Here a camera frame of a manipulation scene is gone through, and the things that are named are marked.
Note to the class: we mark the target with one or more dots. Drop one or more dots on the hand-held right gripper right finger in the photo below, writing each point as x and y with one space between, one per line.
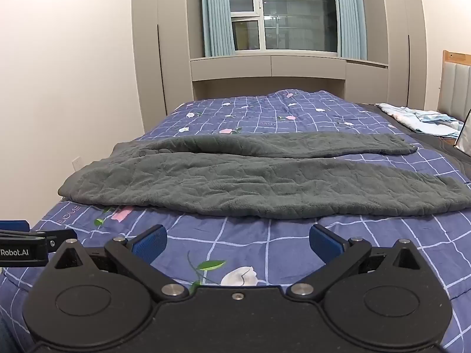
326 244

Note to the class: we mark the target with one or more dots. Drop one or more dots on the grey fleece pants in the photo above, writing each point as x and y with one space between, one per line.
235 180

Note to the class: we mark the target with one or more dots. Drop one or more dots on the blue floral checked quilt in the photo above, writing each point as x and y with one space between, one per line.
257 117

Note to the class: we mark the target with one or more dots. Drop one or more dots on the white wall socket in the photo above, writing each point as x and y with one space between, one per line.
77 162

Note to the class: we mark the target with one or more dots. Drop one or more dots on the window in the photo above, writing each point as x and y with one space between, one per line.
283 11

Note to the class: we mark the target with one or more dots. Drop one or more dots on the light blue curtain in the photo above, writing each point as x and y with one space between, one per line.
349 11
217 11

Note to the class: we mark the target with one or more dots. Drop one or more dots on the beige tall wardrobe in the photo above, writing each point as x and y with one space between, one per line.
401 36
162 44

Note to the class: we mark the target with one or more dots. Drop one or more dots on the padded wooden headboard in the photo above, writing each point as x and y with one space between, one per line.
458 84

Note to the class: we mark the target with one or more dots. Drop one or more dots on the light blue folded cloth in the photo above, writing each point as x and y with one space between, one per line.
423 119

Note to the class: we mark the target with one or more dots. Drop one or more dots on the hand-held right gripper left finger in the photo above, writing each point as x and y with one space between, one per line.
150 243

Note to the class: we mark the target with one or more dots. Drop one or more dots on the beige window sill cabinet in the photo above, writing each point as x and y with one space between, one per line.
268 67

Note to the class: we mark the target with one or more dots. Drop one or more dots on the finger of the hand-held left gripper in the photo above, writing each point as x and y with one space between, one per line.
60 238
14 225

